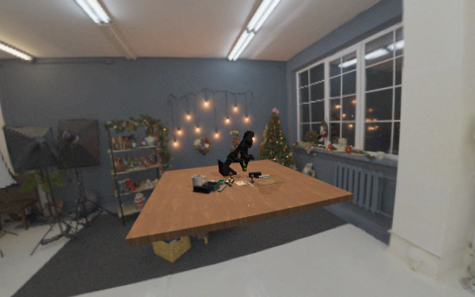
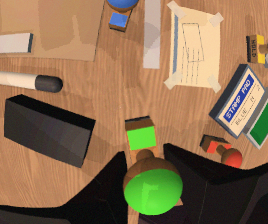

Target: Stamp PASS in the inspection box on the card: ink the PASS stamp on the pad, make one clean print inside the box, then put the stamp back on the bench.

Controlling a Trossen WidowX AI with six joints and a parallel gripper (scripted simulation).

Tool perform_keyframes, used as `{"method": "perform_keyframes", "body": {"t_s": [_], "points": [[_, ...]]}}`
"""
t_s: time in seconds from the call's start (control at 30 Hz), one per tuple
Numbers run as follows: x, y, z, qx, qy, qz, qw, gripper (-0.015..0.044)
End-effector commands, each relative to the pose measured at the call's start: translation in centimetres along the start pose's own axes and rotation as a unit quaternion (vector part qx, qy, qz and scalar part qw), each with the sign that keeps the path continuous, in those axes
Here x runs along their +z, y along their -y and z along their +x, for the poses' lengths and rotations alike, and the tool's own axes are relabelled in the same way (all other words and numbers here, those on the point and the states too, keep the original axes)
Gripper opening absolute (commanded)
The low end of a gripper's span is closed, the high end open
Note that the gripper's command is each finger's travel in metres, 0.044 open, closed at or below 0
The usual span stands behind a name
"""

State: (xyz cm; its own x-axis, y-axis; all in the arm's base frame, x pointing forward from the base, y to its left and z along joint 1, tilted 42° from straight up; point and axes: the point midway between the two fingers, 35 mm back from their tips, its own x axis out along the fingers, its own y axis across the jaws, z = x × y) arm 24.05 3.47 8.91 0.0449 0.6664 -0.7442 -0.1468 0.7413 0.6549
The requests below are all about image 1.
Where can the grey mug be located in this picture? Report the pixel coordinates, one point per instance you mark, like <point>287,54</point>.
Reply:
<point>197,180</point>

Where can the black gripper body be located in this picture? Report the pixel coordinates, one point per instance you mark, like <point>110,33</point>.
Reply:
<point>239,160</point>

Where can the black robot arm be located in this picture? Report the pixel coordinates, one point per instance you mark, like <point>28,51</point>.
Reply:
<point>242,147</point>

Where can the tan flat board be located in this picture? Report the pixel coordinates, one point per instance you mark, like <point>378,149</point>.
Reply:
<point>268,180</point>

